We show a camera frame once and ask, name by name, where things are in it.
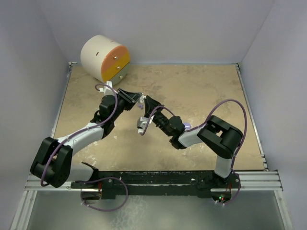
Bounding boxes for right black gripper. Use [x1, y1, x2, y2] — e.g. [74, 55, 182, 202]
[144, 95, 172, 137]

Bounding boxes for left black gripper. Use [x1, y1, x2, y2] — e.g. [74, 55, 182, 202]
[111, 88, 142, 122]

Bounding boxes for white earbud charging case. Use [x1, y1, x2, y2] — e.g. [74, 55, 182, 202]
[139, 95, 146, 103]

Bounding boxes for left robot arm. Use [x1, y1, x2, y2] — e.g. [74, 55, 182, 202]
[30, 89, 143, 188]

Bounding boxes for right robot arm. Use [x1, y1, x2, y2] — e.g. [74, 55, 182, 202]
[137, 96, 247, 187]

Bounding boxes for purple earbud charging case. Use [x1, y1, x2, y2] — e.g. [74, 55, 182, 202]
[183, 122, 191, 130]

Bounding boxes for round mini drawer cabinet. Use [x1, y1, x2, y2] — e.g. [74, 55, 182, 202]
[80, 35, 130, 85]

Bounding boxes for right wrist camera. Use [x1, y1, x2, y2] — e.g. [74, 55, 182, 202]
[137, 116, 149, 136]

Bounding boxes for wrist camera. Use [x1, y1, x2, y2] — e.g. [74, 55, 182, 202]
[137, 116, 149, 136]
[98, 81, 114, 96]

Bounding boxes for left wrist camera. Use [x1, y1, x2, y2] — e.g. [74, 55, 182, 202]
[98, 81, 114, 96]

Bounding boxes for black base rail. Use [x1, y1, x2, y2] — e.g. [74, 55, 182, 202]
[71, 168, 241, 202]

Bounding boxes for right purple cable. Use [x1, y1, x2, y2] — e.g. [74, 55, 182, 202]
[140, 98, 248, 206]

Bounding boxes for aluminium frame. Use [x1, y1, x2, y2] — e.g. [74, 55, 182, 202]
[10, 62, 294, 230]

